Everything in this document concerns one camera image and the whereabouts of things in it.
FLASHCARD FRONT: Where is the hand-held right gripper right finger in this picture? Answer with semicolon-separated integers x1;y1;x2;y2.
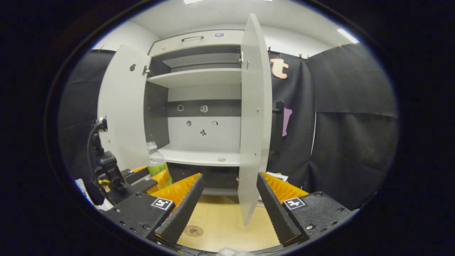
256;172;360;248

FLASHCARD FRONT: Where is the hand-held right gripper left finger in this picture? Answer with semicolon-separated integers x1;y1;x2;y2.
104;173;205;246

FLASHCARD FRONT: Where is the round brown coaster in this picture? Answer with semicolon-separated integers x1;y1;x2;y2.
184;225;204;238

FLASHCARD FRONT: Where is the green label plastic bottle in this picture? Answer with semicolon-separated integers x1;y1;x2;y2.
146;141;174;190

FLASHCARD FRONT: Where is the grey white cabinet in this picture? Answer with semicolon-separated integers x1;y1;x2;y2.
144;30;246;196

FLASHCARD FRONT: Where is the grey cabinet door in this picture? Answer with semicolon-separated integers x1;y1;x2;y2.
97;44;154;171
237;13;273;226

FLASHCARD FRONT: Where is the white cabinet shelf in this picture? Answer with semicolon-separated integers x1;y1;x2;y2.
146;68;243;89

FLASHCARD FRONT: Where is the grey cabinet drawer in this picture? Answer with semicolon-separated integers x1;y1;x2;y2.
148;30;245;57

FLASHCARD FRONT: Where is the white photo card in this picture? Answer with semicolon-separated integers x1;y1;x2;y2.
264;171;289;182

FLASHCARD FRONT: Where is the white blue-edged card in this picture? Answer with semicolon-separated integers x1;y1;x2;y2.
74;178;115;211

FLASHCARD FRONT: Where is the black backdrop cloth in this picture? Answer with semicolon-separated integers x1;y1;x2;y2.
265;43;399;211
59;49;118;207

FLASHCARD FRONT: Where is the narrow ceiling light panel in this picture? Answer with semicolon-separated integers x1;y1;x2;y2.
337;28;360;44

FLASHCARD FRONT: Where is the wide ceiling light panel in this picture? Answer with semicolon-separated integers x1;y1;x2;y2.
183;0;273;5

